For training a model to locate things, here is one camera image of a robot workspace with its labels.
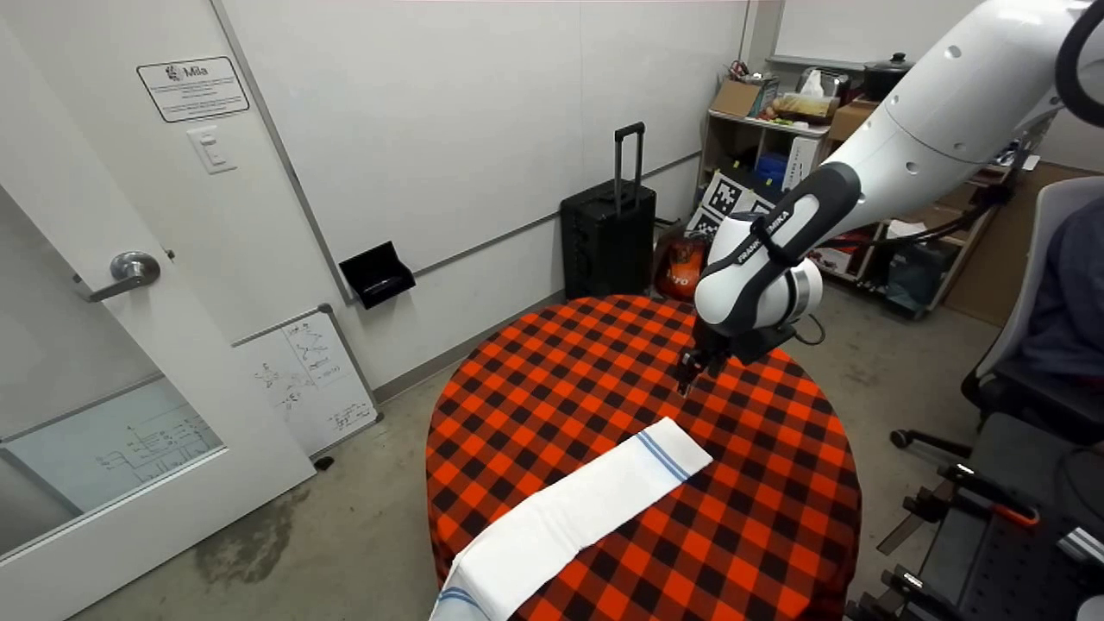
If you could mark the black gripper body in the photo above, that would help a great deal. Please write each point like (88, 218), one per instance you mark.
(735, 344)

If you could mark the white dishcloth with blue stripes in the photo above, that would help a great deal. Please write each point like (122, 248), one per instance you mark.
(575, 503)

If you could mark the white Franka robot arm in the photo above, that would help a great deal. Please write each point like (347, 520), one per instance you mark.
(954, 103)

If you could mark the orange black backpack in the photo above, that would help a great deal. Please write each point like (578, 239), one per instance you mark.
(677, 270)

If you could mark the red black plaid tablecloth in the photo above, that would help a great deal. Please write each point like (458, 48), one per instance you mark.
(575, 379)

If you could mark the red storage box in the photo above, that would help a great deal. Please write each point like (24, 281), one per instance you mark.
(845, 261)

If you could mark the large fiducial tag board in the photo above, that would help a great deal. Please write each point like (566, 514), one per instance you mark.
(729, 193)

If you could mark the black wheeled suitcase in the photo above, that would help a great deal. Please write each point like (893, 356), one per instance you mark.
(604, 241)

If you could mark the white binders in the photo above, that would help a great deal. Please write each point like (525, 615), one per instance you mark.
(797, 164)

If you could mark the dark green bin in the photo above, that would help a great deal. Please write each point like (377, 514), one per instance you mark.
(916, 281)

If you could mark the wooden shelf unit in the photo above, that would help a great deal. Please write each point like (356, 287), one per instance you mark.
(761, 120)

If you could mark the small open cardboard box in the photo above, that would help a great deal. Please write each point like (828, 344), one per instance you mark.
(735, 99)

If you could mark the closed brown cardboard box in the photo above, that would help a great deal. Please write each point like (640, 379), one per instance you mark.
(845, 119)

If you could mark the white spray bottle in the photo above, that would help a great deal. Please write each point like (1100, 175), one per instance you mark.
(813, 87)

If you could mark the grey office chair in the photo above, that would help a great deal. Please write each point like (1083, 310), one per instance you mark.
(1021, 287)

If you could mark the black equipment stand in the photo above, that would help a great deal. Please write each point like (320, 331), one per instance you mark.
(1003, 553)

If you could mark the dark blue jacket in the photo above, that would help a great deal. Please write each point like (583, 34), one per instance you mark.
(1080, 287)

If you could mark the small leaning whiteboard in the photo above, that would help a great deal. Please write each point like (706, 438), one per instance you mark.
(303, 379)

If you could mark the white door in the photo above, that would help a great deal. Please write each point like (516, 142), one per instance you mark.
(174, 346)

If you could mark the white door sign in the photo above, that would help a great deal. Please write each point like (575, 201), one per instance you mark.
(193, 87)

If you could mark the black wall tray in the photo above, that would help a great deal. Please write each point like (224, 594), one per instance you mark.
(377, 276)

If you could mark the wall mounted whiteboard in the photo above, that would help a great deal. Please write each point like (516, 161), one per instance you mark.
(849, 30)

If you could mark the white light switch plate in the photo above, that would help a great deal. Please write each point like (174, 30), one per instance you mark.
(210, 150)

